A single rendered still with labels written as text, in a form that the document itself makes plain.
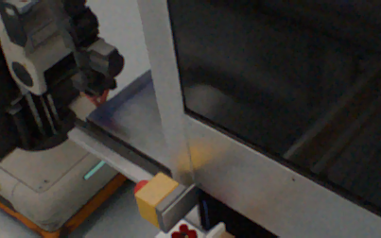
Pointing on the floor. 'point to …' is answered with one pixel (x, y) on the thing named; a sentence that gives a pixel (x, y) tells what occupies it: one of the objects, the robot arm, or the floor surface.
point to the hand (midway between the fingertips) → (100, 106)
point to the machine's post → (170, 96)
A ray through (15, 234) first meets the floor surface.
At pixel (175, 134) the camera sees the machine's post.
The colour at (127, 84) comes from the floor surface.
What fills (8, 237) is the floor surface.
